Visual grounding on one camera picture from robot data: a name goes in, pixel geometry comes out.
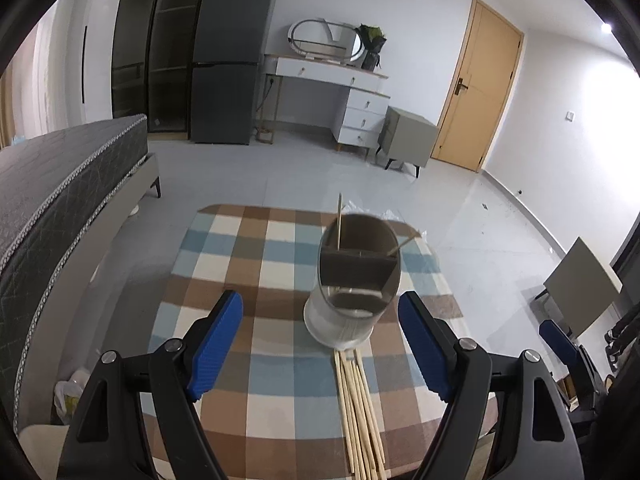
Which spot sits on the grey oval utensil holder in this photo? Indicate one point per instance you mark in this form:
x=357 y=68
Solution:
x=340 y=320

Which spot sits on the grey quilted bed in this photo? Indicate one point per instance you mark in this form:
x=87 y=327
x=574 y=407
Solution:
x=100 y=220

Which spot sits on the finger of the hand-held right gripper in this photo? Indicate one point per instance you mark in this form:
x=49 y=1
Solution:
x=556 y=334

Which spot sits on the beige chair cushion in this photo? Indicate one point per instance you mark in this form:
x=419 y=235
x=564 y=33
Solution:
x=40 y=452

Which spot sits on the wooden door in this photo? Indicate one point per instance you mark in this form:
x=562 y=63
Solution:
x=475 y=85

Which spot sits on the white dressing table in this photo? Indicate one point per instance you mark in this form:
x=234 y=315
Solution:
x=360 y=110

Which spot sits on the grey nightstand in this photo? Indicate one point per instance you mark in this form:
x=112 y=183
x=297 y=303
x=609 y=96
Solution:
x=405 y=140

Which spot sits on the white slipper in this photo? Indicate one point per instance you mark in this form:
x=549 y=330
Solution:
x=133 y=209

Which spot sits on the wooden chopstick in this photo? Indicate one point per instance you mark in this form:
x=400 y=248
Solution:
x=339 y=220
x=406 y=244

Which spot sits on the clear plastic bag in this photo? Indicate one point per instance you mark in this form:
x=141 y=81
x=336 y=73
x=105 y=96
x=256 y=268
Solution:
x=370 y=208

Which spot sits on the oval mirror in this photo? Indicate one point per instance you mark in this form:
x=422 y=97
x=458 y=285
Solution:
x=310 y=35

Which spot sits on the checked tablecloth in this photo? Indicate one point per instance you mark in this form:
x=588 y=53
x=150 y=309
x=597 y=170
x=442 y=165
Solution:
x=280 y=260

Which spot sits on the small grey side table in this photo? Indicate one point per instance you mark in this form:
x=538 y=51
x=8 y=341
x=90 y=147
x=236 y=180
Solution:
x=582 y=285

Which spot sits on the pile of wooden chopsticks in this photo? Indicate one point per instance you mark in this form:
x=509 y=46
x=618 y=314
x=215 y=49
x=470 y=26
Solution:
x=352 y=400

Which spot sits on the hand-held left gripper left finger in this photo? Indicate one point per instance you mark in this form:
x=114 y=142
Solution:
x=217 y=345

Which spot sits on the dark grey fridge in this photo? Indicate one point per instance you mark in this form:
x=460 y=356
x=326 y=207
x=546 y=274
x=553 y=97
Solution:
x=225 y=60

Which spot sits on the white wardrobe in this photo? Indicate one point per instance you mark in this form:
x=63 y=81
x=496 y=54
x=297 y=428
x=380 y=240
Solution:
x=75 y=60

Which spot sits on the flower bouquet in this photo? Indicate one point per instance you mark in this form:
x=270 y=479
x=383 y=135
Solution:
x=371 y=50

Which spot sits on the dark glass cabinet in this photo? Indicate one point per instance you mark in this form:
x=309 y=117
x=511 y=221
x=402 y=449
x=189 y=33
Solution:
x=150 y=60

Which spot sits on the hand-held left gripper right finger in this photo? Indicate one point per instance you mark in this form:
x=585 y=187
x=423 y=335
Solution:
x=425 y=345

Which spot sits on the white plastic bag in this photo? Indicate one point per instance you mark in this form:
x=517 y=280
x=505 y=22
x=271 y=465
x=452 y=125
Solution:
x=67 y=395

